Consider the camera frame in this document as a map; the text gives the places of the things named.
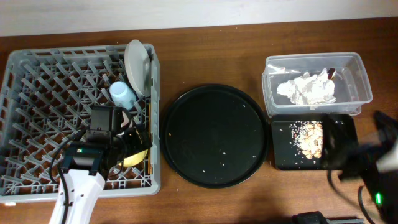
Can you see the white plate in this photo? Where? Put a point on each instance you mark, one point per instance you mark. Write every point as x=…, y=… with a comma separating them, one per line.
x=137, y=65

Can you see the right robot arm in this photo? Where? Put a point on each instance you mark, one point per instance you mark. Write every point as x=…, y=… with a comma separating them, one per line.
x=373, y=158

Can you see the food scraps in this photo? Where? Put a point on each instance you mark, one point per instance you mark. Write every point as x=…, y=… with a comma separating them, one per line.
x=307, y=137

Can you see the wooden chopstick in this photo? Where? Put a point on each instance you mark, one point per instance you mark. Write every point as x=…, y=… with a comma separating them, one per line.
x=149, y=168

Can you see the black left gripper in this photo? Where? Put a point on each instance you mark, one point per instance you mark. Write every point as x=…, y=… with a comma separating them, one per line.
x=138, y=140

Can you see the round black tray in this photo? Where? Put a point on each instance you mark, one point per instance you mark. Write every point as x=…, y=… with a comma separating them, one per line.
x=214, y=136

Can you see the pink cup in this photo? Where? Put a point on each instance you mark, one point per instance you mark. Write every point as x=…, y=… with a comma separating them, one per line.
x=127, y=119

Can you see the blue cup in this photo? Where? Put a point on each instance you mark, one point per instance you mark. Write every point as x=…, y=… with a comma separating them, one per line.
x=122, y=95

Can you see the yellow bowl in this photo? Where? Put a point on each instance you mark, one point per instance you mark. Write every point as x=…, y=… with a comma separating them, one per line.
x=134, y=159

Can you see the clear plastic bin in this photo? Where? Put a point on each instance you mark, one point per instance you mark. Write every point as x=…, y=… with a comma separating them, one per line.
x=352, y=86

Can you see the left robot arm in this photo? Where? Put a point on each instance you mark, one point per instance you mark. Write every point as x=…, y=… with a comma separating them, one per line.
x=112, y=137

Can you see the grey dishwasher rack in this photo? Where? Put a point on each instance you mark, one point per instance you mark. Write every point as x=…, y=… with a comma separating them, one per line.
x=46, y=97

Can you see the black rectangular waste tray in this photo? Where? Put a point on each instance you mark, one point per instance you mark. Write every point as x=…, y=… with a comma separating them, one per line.
x=288, y=132

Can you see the crumpled white paper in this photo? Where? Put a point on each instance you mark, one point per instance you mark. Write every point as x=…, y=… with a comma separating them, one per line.
x=310, y=89

